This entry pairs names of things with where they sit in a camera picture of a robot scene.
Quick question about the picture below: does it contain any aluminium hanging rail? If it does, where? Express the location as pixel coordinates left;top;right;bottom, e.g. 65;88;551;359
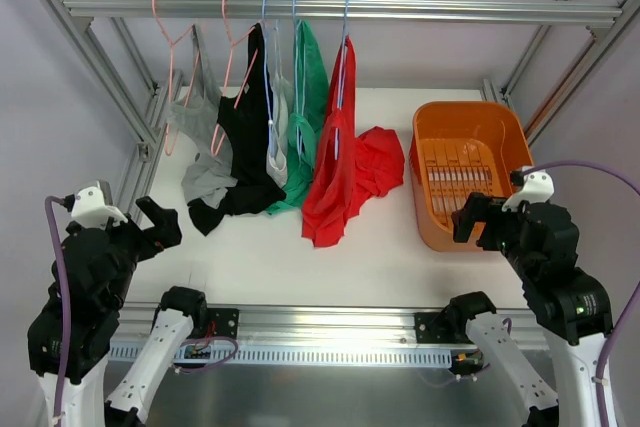
63;0;623;27

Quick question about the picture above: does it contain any red tank top on table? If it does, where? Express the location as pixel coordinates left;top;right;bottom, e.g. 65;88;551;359
348;126;405;218

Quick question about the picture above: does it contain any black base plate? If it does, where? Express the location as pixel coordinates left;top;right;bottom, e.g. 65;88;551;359
206;307;240;339
413;311;452;344

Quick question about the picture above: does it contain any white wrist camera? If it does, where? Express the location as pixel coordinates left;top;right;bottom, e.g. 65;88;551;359
502;166;555;212
63;180;128;229

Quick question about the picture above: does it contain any black tank top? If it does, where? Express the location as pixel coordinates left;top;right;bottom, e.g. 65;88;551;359
188;23;285;235

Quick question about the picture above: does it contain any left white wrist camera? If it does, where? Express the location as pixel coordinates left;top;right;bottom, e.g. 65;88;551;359
63;180;128;229

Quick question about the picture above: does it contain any red tank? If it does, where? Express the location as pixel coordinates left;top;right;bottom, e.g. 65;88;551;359
302;38;356;248
348;126;405;218

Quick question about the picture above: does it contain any grey tank top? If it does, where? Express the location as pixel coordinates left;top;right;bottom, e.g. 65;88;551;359
168;25;237;209

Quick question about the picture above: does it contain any left aluminium frame post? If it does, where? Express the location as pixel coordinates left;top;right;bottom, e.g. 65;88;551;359
9;0;166;158

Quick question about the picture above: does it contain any green tank top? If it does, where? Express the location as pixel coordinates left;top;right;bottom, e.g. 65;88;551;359
266;20;329;215

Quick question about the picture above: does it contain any pink hanger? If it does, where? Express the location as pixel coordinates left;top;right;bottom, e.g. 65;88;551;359
151;0;194;156
210;0;257;156

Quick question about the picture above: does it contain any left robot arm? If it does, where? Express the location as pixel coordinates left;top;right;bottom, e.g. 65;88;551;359
27;193;209;426

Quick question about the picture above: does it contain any pink hanger left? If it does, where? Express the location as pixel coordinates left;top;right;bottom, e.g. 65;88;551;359
151;0;194;156

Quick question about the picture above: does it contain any white tank top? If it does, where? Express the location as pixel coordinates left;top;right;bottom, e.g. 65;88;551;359
266;22;294;188

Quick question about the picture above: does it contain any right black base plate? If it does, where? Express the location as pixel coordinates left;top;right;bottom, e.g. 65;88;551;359
413;311;452;344

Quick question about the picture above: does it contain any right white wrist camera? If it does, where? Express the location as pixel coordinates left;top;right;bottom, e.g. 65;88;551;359
502;166;555;212

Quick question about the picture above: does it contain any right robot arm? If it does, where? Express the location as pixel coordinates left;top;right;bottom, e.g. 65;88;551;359
431;192;617;426

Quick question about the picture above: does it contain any light blue hanger with white top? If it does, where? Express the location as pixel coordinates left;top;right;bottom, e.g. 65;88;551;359
261;0;280;159

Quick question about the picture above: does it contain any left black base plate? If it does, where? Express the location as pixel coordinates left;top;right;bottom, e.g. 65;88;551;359
206;307;240;339

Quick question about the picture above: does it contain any front aluminium rail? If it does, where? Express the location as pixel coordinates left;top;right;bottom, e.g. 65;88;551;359
114;302;551;349

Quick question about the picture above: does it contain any orange plastic basket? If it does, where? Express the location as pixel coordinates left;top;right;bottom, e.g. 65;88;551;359
409;101;533;252

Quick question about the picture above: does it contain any aluminium frame post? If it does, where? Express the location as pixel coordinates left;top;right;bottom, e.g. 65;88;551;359
480;0;639;144
9;0;166;158

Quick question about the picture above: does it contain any right aluminium frame post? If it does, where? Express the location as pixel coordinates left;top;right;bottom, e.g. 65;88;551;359
480;0;639;144

